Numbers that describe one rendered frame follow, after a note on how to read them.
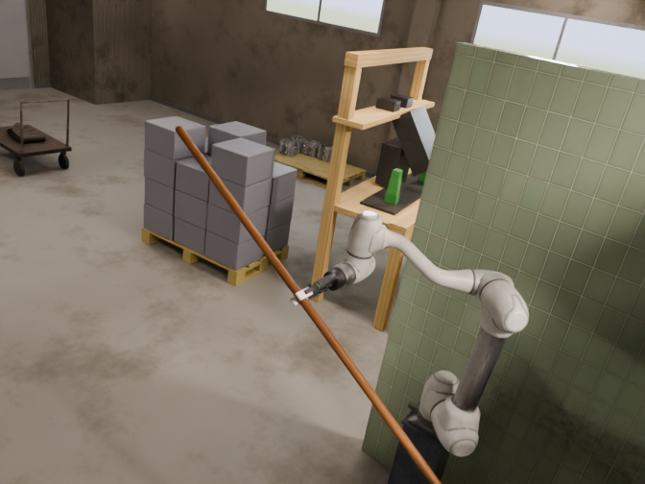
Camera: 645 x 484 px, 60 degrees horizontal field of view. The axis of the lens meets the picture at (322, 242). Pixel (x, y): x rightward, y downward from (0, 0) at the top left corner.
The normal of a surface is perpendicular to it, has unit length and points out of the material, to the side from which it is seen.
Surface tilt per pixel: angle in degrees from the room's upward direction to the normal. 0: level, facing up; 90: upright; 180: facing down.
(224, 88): 90
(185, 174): 90
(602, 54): 90
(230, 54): 90
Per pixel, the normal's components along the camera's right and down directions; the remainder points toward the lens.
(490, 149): -0.63, 0.25
